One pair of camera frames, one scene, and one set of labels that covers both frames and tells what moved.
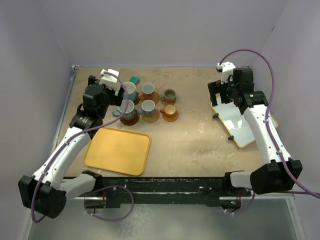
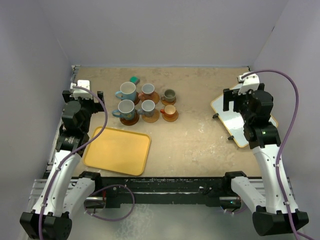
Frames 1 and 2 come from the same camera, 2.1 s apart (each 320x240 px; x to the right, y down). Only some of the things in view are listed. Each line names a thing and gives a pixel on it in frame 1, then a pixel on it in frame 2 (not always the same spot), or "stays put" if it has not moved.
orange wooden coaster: [166, 103] stays put
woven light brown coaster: [152, 119] stays put
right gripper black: [216, 87] → [230, 95]
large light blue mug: [130, 88] stays put
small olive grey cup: [169, 95] stays put
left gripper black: [115, 99] → [96, 107]
